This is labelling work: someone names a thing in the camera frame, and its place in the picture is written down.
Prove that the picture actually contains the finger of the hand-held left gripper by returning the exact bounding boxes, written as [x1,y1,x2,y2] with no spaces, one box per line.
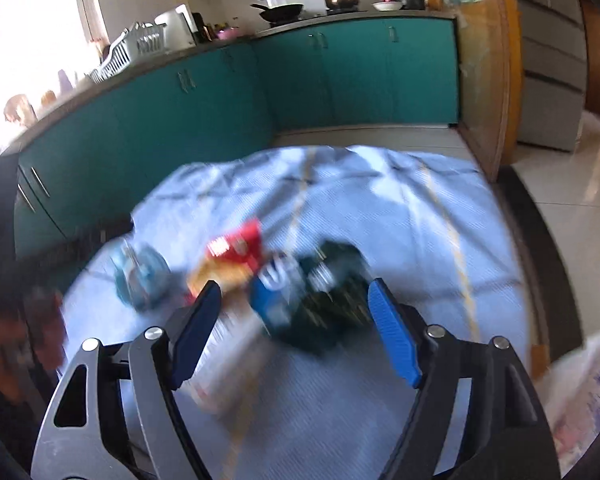
[0,153,19,274]
[0,214,134,307]

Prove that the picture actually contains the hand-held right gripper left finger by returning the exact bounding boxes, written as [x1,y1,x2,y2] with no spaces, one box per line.
[30,280,223,480]

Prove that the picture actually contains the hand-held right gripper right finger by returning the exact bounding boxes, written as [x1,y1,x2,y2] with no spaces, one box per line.
[369,278,562,480]

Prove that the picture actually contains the large dark green packet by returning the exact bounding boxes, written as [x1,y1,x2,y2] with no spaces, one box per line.
[280,240,374,354]

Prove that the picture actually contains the blue snack packet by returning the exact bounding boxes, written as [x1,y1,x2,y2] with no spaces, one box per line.
[249,254,311,337]

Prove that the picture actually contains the white bag-lined trash bin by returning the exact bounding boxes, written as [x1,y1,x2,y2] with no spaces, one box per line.
[534,326,600,467]

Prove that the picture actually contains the person's left hand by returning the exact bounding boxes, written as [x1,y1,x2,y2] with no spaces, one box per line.
[0,287,68,403]

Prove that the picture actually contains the white clear packet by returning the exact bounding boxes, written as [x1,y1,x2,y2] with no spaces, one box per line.
[190,300,266,417]

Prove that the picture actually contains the light blue round container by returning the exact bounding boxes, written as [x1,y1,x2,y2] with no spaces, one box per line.
[110,239,174,311]

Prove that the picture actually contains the red yellow snack packet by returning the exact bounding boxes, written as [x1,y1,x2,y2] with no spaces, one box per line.
[187,218,266,306]

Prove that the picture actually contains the light blue checked cloth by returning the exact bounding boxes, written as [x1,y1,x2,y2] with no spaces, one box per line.
[60,145,537,480]

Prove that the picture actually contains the white dish rack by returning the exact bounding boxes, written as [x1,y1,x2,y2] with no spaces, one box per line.
[87,21,169,85]

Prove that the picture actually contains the white countertop appliance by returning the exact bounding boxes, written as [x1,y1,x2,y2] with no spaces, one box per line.
[153,4,196,51]

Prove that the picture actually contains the teal lower kitchen cabinets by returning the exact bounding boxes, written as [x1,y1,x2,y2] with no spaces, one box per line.
[0,14,462,283]

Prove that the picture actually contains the black wok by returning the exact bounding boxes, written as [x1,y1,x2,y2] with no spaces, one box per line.
[250,2,306,24]

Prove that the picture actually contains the wooden glass door frame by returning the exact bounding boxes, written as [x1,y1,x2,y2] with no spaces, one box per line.
[417,0,524,184]

